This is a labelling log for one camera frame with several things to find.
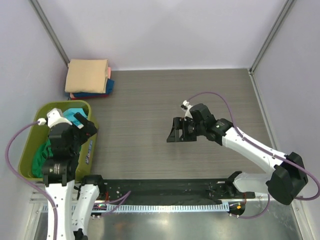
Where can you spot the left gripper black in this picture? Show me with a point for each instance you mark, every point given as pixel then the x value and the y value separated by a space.
pixel 88 130

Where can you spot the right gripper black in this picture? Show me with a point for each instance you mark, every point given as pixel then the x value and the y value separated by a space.
pixel 178 123

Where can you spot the olive green plastic bin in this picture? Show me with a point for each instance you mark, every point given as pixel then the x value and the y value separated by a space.
pixel 38 135

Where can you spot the beige t shirt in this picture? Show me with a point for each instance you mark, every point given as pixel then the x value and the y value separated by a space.
pixel 82 63

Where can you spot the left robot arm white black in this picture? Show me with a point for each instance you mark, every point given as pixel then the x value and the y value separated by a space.
pixel 63 222

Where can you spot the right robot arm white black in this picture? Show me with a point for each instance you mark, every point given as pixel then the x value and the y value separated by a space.
pixel 283 177

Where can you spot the folded red t shirt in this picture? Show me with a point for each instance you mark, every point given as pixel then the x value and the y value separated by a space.
pixel 73 98

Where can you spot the folded salmon pink t shirt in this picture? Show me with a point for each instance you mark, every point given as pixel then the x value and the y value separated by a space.
pixel 109 72

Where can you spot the green t shirt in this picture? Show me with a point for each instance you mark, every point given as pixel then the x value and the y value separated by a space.
pixel 41 160

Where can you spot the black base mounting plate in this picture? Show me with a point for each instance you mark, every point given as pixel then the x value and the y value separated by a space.
pixel 171 192

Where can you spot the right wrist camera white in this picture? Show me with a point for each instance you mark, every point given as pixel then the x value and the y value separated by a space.
pixel 186 106

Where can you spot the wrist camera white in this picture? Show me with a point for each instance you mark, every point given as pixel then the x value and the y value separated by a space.
pixel 56 116
pixel 186 106

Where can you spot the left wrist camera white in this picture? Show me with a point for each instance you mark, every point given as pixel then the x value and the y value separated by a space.
pixel 56 116

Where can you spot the white slotted cable duct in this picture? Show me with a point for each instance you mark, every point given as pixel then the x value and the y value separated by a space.
pixel 124 209

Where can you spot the aluminium frame rail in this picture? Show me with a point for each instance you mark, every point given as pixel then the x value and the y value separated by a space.
pixel 37 197

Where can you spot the left aluminium corner post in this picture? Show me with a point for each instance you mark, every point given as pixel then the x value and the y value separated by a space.
pixel 49 30

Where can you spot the aluminium corner post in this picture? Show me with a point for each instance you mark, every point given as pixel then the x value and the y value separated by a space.
pixel 280 19
pixel 49 30

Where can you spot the right aluminium corner post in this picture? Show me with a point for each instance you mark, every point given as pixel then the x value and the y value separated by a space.
pixel 280 19

